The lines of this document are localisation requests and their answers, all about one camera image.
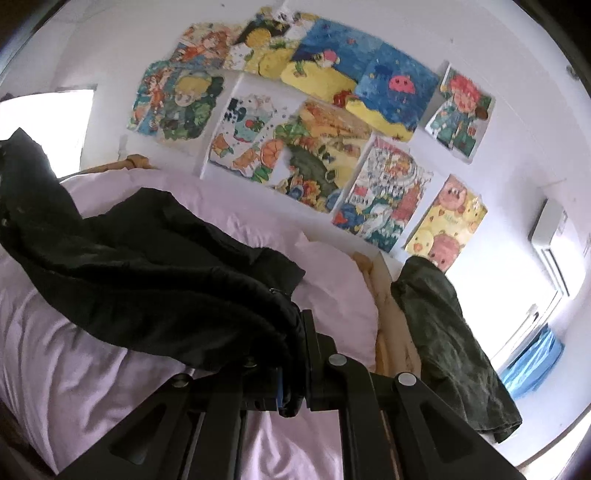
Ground dark green cloth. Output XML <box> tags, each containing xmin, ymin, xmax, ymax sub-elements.
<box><xmin>390</xmin><ymin>255</ymin><xmax>523</xmax><ymax>445</ymax></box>

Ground wooden bed frame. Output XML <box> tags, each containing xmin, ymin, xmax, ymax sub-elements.
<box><xmin>76</xmin><ymin>154</ymin><xmax>423</xmax><ymax>377</ymax></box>

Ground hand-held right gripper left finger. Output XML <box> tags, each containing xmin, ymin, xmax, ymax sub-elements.
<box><xmin>59</xmin><ymin>355</ymin><xmax>306</xmax><ymax>480</ymax></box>

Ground blue sea fish wall drawing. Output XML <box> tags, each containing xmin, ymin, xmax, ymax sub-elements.
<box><xmin>278</xmin><ymin>16</ymin><xmax>385</xmax><ymax>105</ymax></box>

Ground yellow moon wall drawing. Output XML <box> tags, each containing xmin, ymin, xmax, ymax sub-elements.
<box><xmin>225</xmin><ymin>6</ymin><xmax>303</xmax><ymax>78</ymax></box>

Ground black puffer jacket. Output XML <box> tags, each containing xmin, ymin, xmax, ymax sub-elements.
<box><xmin>0</xmin><ymin>127</ymin><xmax>309</xmax><ymax>417</ymax></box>

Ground white air conditioner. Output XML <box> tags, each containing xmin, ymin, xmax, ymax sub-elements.
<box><xmin>527</xmin><ymin>198</ymin><xmax>574</xmax><ymax>297</ymax></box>

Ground blond figure wall drawing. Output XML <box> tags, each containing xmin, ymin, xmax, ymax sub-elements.
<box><xmin>128</xmin><ymin>59</ymin><xmax>228</xmax><ymax>142</ymax></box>

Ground red-haired figure wall drawing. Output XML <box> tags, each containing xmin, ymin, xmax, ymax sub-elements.
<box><xmin>424</xmin><ymin>64</ymin><xmax>496</xmax><ymax>165</ymax></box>

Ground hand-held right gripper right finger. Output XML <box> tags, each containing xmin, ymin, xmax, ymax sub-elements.
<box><xmin>300</xmin><ymin>308</ymin><xmax>528</xmax><ymax>480</ymax></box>

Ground yellow pig wall drawing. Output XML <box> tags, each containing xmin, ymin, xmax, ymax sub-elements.
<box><xmin>403</xmin><ymin>174</ymin><xmax>489</xmax><ymax>274</ymax></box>

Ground white turtle wall drawing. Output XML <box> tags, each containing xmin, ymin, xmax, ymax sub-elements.
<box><xmin>207</xmin><ymin>89</ymin><xmax>302</xmax><ymax>186</ymax></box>

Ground bright window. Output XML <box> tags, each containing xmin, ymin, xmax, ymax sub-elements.
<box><xmin>0</xmin><ymin>84</ymin><xmax>99</xmax><ymax>182</ymax></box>

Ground pink bed cover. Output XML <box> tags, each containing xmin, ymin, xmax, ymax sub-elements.
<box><xmin>0</xmin><ymin>167</ymin><xmax>380</xmax><ymax>480</ymax></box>

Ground pink jellyfish wall drawing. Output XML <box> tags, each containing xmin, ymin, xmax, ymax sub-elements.
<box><xmin>344</xmin><ymin>43</ymin><xmax>440</xmax><ymax>142</ymax></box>

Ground orange landscape wall drawing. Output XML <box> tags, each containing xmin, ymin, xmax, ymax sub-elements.
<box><xmin>271</xmin><ymin>100</ymin><xmax>376</xmax><ymax>214</ymax></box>

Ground blue curtain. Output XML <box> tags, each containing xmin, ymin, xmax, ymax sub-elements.
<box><xmin>500</xmin><ymin>322</ymin><xmax>565</xmax><ymax>398</ymax></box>

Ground red tower wall drawing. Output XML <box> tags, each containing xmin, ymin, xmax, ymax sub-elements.
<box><xmin>331</xmin><ymin>135</ymin><xmax>435</xmax><ymax>256</ymax></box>

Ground orange-haired girl wall drawing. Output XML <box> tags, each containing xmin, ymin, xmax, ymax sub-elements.
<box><xmin>167</xmin><ymin>22</ymin><xmax>242</xmax><ymax>71</ymax></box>

